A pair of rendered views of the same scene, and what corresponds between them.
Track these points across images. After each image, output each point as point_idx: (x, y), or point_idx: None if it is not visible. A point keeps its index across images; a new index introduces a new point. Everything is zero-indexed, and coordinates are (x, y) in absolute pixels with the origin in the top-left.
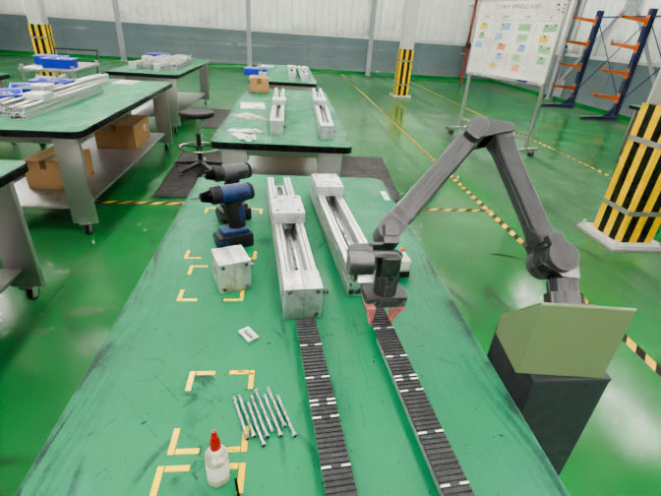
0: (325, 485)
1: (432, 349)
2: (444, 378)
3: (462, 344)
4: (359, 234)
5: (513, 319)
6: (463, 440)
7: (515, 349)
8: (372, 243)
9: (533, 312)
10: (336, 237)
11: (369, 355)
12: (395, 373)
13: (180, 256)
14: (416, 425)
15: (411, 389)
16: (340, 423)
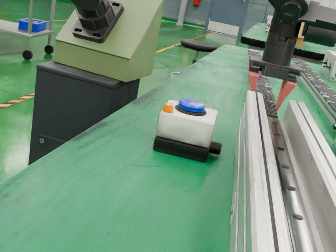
0: (330, 87)
1: (211, 97)
2: (218, 90)
3: (175, 90)
4: (261, 131)
5: (145, 40)
6: (231, 81)
7: (149, 60)
8: (316, 3)
9: (160, 11)
10: (325, 141)
11: (280, 113)
12: (269, 87)
13: None
14: (267, 78)
15: (261, 82)
16: (319, 91)
